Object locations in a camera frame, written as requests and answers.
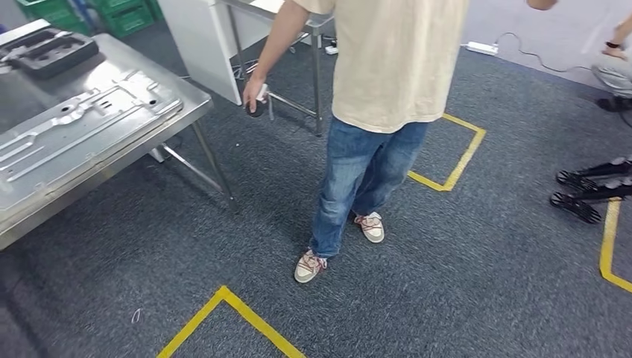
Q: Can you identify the person's right hand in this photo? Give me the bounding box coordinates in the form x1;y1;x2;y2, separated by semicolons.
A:
241;76;270;115

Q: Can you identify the handheld controller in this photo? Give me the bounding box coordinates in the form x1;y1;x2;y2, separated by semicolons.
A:
245;84;274;119

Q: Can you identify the stainless steel table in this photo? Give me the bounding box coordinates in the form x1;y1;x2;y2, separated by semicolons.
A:
217;0;337;138
0;19;238;251

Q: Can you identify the white desk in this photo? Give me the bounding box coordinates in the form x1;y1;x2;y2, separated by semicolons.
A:
157;0;277;106

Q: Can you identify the person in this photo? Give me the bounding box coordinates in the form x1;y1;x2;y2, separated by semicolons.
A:
241;0;559;285
591;12;632;113

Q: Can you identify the green plastic crate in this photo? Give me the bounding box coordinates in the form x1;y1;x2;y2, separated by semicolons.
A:
91;0;164;40
16;0;95;37

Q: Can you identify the stamped sheet metal panel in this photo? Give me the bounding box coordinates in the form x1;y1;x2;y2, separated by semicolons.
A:
0;69;185;213

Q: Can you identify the black foam case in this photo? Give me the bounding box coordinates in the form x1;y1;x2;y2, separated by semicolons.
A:
0;28;100;80

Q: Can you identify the white power strip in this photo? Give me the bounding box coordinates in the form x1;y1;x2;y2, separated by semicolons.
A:
465;41;499;56

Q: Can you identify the white power cable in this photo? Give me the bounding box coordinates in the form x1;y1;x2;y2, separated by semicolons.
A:
493;31;593;74

